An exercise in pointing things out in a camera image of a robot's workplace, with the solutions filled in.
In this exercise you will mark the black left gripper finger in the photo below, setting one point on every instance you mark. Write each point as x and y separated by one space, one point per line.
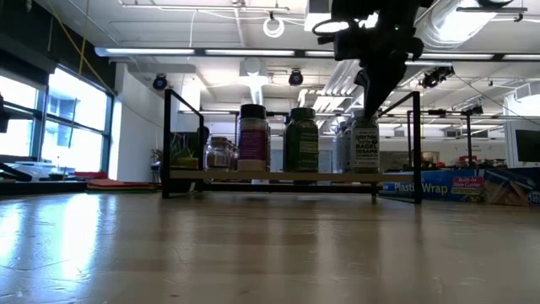
10 171

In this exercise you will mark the green-lidded herb jar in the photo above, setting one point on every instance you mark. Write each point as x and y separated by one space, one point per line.
301 143

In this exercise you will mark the dark monitor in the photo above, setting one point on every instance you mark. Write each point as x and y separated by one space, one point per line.
529 145

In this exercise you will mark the blue plastic wrap box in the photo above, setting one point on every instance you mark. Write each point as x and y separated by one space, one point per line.
422 188

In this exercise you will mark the black ceiling device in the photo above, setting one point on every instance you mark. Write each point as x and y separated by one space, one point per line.
436 76

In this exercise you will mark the long overhead light bar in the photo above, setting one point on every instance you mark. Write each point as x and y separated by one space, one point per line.
253 53

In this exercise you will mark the potted succulent plant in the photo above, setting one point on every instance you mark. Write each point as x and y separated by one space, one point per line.
179 154

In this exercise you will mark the white-lidded clear spice jar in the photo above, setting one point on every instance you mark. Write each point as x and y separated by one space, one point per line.
365 148

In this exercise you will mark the black aluminium table frame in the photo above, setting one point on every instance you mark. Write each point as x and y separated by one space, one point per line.
50 188

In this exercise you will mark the background robot rig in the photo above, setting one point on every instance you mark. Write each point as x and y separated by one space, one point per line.
468 135

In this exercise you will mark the wooden shelf with black legs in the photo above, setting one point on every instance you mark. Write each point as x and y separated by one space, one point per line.
274 176

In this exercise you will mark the black ceiling spotlight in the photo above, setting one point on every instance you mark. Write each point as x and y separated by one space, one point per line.
159 81
295 78

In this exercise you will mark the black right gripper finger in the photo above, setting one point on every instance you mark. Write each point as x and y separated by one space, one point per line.
381 88

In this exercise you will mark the large window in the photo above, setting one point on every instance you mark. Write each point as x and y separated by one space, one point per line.
76 126

